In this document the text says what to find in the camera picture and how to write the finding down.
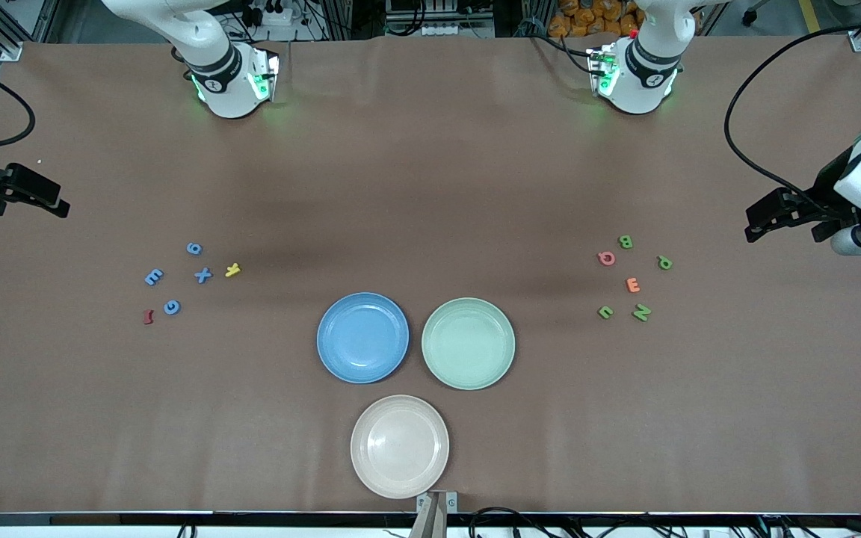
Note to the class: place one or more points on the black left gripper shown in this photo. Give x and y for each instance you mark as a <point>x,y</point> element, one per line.
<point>825,188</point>

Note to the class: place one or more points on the green foam letter P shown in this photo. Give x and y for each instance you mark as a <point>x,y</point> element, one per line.
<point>664,262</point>

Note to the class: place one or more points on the blue foam letter E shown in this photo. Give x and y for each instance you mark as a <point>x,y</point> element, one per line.
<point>153,277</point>

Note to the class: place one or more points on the green foam letter B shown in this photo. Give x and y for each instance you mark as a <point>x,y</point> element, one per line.
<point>625,241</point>

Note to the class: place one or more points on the green foam letter N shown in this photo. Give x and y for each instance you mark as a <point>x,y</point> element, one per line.
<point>641,312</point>

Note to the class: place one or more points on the blue foam number nine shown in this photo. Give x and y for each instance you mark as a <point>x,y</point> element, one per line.
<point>193,248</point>

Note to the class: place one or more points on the blue foam letter G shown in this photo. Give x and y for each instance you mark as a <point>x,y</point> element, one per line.
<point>167,307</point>

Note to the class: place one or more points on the blue foam letter X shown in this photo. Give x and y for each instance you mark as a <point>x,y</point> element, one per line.
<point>203,275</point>

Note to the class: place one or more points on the green foam letter U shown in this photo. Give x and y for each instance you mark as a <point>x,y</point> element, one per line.
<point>606,312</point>

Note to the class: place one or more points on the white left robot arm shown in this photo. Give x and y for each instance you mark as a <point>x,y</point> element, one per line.
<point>640,75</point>

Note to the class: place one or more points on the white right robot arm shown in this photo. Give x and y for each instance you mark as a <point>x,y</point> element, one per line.
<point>229,75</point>

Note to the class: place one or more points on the orange foam letter E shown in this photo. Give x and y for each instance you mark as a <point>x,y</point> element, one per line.
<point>633,285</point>

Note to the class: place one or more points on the red foam letter Q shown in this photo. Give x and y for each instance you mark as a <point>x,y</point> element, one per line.
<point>601,258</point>

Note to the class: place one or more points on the yellow foam letter Y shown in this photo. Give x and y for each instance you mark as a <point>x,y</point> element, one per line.
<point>232,270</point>

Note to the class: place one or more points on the bag of orange fruit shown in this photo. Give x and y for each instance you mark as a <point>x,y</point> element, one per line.
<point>587,19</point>

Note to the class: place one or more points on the white power strip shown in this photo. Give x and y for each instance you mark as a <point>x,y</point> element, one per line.
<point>277,13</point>
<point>438,30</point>

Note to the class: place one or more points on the light green plate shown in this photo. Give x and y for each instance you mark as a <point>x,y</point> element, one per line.
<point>468,344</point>

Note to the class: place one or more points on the brown table cover sheet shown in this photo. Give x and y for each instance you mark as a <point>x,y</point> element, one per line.
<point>430,187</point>

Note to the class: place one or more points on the blue plate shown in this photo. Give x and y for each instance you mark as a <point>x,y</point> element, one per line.
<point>363,338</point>

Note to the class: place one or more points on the beige plate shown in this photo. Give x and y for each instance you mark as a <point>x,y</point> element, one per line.
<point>399,447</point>

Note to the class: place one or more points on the black table edge rail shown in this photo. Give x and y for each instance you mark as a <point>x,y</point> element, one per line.
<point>176,518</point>

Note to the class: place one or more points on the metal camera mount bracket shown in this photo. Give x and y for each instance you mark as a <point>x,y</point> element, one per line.
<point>436,508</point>

